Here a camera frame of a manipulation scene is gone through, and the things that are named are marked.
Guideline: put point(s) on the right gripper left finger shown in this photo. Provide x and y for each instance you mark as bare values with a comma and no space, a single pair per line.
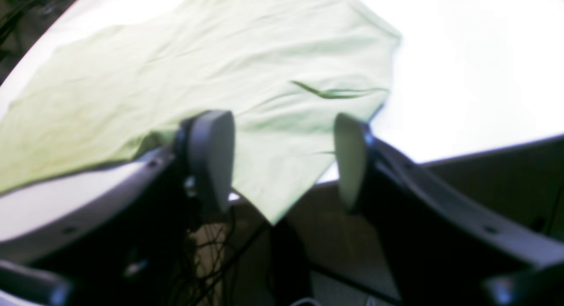
119,249

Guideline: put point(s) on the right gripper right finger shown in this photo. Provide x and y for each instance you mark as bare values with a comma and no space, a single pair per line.
443,248

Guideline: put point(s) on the green T-shirt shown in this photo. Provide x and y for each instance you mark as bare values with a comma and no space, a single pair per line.
285,68

